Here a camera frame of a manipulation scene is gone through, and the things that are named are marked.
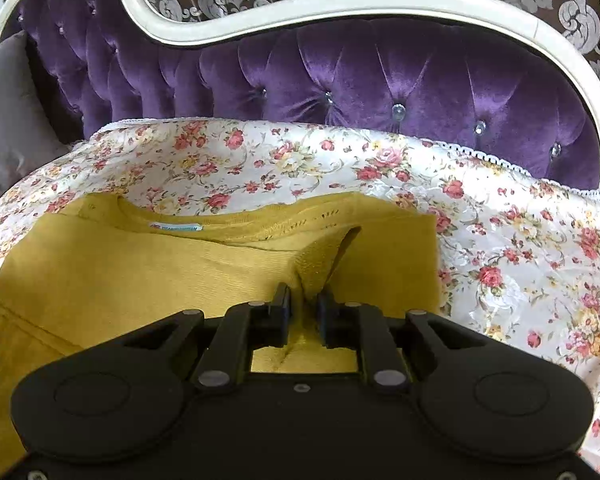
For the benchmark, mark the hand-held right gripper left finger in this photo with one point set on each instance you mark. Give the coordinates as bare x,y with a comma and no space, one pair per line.
281,312

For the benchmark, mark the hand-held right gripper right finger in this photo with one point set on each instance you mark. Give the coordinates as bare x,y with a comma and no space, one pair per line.
324,316

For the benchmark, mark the mustard yellow knitted sweater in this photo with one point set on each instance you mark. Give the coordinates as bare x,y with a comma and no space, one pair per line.
130,270

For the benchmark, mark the floral bed blanket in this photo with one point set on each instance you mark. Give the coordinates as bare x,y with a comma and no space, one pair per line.
530,260

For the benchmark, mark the grey pillow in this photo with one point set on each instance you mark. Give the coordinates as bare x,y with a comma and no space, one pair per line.
10,125

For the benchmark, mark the purple tufted sofa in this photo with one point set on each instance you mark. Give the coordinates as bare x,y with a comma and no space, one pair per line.
380,70

